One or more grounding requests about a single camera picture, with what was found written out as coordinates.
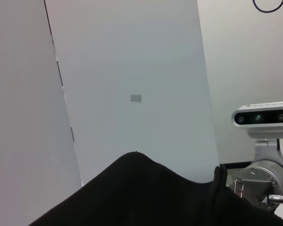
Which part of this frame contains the silver wire clip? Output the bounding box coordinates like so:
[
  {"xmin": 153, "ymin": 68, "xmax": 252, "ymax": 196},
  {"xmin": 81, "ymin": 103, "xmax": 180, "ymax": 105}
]
[{"xmin": 234, "ymin": 178, "xmax": 245, "ymax": 199}]

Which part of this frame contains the black bag with orange straps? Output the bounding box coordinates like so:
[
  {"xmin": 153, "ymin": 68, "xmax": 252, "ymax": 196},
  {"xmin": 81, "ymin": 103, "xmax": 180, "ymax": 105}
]
[{"xmin": 28, "ymin": 152, "xmax": 283, "ymax": 226}]

